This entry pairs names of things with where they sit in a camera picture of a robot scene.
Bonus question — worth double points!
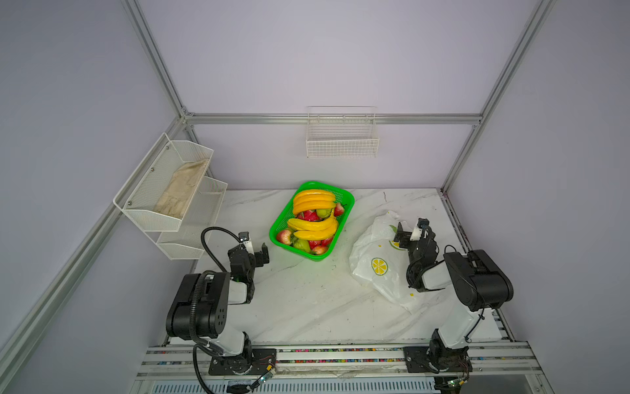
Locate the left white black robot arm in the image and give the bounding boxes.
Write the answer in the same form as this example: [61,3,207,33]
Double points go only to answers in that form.
[166,245,277,376]

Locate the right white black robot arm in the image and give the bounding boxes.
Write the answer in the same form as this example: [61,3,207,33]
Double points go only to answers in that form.
[394,218,514,375]

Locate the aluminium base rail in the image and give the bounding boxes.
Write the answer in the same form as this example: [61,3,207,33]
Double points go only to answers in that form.
[129,341,558,393]

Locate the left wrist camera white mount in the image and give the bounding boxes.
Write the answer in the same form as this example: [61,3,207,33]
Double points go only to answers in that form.
[238,231,254,254]

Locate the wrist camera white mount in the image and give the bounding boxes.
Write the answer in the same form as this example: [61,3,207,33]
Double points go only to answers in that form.
[238,231,254,254]
[410,218,430,241]

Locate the upper white mesh shelf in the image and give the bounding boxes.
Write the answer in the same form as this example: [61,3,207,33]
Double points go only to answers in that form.
[113,134,213,232]

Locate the green pear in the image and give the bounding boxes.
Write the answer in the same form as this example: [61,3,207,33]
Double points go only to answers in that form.
[292,238,311,254]

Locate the green plastic basket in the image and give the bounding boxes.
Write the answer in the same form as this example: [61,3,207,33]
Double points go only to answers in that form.
[269,181,355,261]

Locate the yellow banana bunch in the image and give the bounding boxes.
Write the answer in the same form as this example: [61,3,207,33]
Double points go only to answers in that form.
[287,217,339,241]
[292,189,336,215]

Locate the lower white mesh shelf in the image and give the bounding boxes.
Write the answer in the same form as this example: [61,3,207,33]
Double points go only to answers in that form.
[157,177,228,260]

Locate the white lemon print plastic bag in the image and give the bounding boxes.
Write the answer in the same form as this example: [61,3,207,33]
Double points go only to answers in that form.
[349,211,428,313]

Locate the green guava fruit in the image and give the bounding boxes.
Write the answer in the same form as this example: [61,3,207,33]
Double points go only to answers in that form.
[315,208,334,220]

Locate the white mesh shelf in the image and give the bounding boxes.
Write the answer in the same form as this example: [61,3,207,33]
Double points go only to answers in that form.
[157,177,228,260]
[113,134,213,232]

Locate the red dragon fruit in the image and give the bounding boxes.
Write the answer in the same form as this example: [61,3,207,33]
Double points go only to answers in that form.
[297,210,321,222]

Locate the white wire wall basket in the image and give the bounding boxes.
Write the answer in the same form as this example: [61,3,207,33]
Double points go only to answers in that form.
[306,106,380,159]

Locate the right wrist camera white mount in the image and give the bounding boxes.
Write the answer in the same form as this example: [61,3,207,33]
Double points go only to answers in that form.
[410,218,430,241]

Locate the beige cloth in shelf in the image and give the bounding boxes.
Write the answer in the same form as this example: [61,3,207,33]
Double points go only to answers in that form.
[154,159,209,219]

